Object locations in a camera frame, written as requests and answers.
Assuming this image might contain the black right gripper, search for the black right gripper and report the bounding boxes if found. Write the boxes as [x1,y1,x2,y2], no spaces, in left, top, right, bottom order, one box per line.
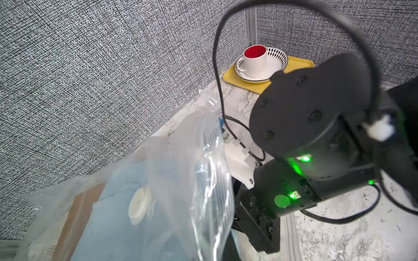
[233,160,321,254]

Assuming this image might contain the clear plastic vacuum bag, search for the clear plastic vacuum bag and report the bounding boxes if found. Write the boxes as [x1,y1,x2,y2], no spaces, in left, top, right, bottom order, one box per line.
[15,92,235,261]

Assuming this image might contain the light blue trousers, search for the light blue trousers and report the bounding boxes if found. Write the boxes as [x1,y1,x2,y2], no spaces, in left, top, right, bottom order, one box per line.
[71,161,204,261]

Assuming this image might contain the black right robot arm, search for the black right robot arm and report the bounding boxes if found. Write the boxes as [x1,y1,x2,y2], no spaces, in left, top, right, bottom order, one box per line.
[232,1,418,254]

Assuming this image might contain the white vacuum bag valve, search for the white vacuum bag valve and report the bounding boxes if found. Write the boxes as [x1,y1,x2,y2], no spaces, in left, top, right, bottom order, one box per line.
[128,187,153,226]

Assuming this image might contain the yellow plastic tray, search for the yellow plastic tray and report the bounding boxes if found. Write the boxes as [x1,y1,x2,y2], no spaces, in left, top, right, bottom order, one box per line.
[223,57,315,94]

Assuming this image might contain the white patterned saucer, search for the white patterned saucer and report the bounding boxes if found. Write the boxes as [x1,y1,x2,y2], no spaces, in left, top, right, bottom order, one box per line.
[234,45,288,83]

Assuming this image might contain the white cup red inside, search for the white cup red inside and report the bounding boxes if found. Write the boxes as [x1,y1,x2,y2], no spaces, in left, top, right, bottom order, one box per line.
[237,45,267,78]

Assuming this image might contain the brown folded garment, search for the brown folded garment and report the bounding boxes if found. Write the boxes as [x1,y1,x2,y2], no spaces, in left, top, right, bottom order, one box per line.
[52,182,106,261]

